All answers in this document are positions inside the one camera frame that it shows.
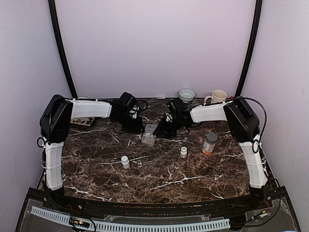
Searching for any black left frame post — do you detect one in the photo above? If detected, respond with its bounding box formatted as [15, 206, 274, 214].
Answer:
[48, 0, 78, 98]

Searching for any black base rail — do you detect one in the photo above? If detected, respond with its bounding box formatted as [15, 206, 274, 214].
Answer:
[21, 183, 288, 218]

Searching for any black right frame post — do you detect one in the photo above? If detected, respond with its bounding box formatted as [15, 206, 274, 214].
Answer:
[234, 0, 263, 97]

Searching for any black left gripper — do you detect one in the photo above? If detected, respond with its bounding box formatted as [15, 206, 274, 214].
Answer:
[115, 112, 145, 133]

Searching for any clear plastic pill organizer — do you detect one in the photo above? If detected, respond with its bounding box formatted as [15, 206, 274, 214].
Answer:
[141, 124, 157, 146]

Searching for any white pill bottle front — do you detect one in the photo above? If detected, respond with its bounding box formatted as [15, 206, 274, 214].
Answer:
[121, 156, 130, 169]

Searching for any cream ceramic mug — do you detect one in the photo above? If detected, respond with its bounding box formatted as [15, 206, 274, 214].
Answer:
[204, 89, 227, 104]

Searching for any white pill bottle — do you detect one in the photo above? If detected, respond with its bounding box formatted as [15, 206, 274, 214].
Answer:
[180, 146, 187, 159]
[121, 156, 130, 169]

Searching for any square floral ceramic plate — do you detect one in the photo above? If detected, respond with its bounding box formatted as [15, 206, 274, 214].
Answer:
[70, 117, 94, 127]

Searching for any white slotted cable duct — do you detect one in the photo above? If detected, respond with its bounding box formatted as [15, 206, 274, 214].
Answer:
[30, 206, 231, 232]

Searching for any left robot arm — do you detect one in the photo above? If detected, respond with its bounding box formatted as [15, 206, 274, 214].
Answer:
[40, 92, 145, 191]

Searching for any small teal patterned bowl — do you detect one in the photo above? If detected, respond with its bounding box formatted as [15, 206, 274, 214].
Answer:
[178, 88, 196, 103]

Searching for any orange pill bottle grey cap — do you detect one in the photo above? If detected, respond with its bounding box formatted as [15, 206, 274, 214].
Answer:
[202, 132, 218, 156]

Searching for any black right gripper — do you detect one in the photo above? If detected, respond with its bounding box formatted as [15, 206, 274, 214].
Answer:
[154, 117, 186, 139]

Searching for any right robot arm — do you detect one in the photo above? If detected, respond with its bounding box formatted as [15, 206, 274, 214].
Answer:
[154, 97, 273, 189]

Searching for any black frame post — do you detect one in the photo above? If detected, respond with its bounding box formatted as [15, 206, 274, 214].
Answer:
[48, 0, 78, 98]
[234, 0, 263, 97]

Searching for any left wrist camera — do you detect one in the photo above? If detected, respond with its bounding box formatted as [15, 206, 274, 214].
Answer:
[129, 100, 148, 118]

